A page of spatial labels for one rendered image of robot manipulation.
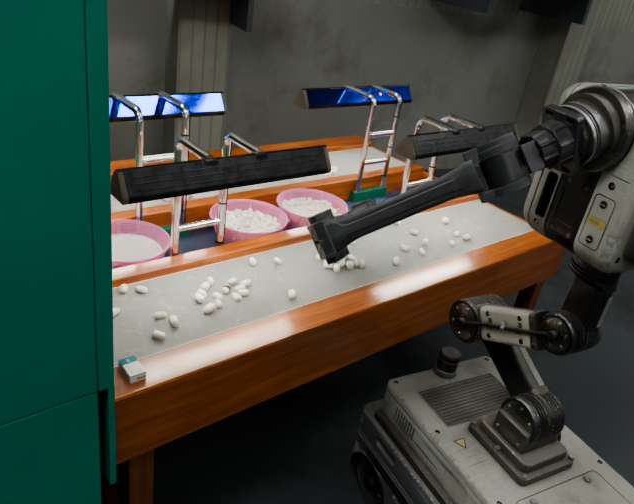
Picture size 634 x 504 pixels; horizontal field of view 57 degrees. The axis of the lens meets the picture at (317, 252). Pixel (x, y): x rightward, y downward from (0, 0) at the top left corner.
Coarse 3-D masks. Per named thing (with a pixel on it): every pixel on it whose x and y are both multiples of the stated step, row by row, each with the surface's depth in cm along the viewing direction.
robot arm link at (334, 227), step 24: (504, 144) 105; (456, 168) 109; (408, 192) 111; (432, 192) 110; (456, 192) 109; (480, 192) 109; (504, 192) 107; (360, 216) 114; (384, 216) 113; (408, 216) 112; (336, 240) 115
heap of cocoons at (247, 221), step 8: (216, 216) 202; (232, 216) 203; (240, 216) 207; (248, 216) 206; (256, 216) 206; (264, 216) 208; (232, 224) 199; (240, 224) 199; (248, 224) 200; (256, 224) 202; (264, 224) 201; (272, 224) 204; (256, 232) 196
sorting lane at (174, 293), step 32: (416, 224) 222; (448, 224) 226; (480, 224) 231; (512, 224) 236; (256, 256) 182; (288, 256) 185; (384, 256) 195; (416, 256) 198; (448, 256) 202; (128, 288) 157; (160, 288) 159; (192, 288) 161; (256, 288) 166; (288, 288) 168; (320, 288) 171; (352, 288) 174; (128, 320) 144; (160, 320) 146; (192, 320) 148; (224, 320) 150; (256, 320) 152; (128, 352) 134
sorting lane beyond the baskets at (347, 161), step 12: (336, 156) 277; (348, 156) 280; (360, 156) 283; (372, 156) 285; (384, 156) 288; (348, 168) 265; (372, 168) 270; (288, 180) 242; (300, 180) 244; (216, 192) 220; (228, 192) 222; (120, 204) 200; (132, 204) 201; (144, 204) 202; (156, 204) 204
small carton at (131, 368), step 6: (120, 360) 125; (126, 360) 125; (132, 360) 125; (120, 366) 125; (126, 366) 123; (132, 366) 124; (138, 366) 124; (126, 372) 122; (132, 372) 122; (138, 372) 122; (144, 372) 123; (132, 378) 122; (138, 378) 123; (144, 378) 124
